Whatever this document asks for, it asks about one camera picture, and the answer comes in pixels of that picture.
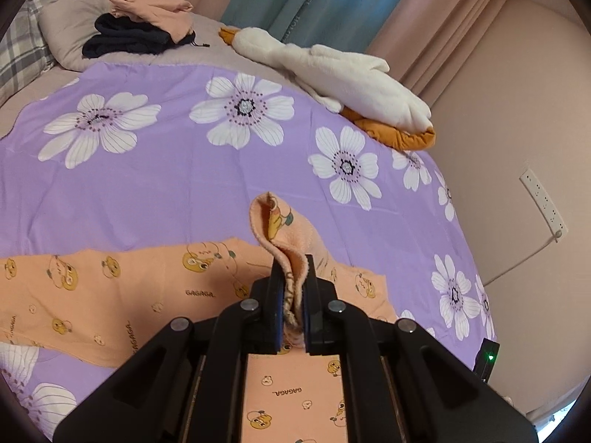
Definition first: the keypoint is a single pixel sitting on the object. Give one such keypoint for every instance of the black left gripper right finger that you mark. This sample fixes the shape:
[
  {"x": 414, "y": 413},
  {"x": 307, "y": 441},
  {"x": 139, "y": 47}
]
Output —
[{"x": 334, "y": 327}]

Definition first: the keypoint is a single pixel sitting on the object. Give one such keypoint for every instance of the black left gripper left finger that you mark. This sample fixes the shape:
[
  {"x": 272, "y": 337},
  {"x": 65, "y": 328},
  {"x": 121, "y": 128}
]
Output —
[{"x": 253, "y": 326}]

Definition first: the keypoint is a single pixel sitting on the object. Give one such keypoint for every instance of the peach cartoon print garment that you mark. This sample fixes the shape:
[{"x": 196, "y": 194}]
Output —
[{"x": 102, "y": 307}]

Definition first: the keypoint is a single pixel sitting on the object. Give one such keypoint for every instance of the purple floral bed sheet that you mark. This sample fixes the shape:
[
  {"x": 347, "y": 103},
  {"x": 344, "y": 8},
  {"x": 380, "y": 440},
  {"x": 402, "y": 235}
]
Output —
[{"x": 127, "y": 157}]

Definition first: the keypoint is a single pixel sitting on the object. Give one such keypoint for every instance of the white power strip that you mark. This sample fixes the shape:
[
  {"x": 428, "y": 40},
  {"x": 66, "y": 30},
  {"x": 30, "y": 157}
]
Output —
[{"x": 544, "y": 203}]

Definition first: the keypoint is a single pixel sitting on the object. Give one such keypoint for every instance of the white goose plush toy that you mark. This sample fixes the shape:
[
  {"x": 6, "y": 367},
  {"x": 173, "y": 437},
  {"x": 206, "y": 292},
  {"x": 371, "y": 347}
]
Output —
[{"x": 356, "y": 86}]

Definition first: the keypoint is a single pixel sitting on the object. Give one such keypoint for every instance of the pink curtain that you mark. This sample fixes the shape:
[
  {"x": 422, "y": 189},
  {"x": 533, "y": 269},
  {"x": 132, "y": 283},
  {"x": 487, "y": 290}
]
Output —
[{"x": 426, "y": 42}]

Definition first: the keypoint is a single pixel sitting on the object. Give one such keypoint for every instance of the teal blue curtain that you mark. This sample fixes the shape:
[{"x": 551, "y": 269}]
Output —
[{"x": 347, "y": 25}]

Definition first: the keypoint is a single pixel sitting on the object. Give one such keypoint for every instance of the folded peach garment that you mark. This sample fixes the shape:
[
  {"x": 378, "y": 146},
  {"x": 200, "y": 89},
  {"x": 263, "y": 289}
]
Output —
[{"x": 171, "y": 16}]

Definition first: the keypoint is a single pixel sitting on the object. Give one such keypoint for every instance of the folded dark navy garment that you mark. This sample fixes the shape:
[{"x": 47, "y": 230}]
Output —
[{"x": 121, "y": 34}]

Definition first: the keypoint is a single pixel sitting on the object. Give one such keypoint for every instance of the plaid pillow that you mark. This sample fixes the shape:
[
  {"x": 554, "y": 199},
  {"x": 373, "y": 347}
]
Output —
[{"x": 24, "y": 53}]

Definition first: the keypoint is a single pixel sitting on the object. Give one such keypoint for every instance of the grey pillow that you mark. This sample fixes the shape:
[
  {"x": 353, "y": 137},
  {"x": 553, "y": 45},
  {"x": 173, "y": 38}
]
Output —
[{"x": 66, "y": 25}]

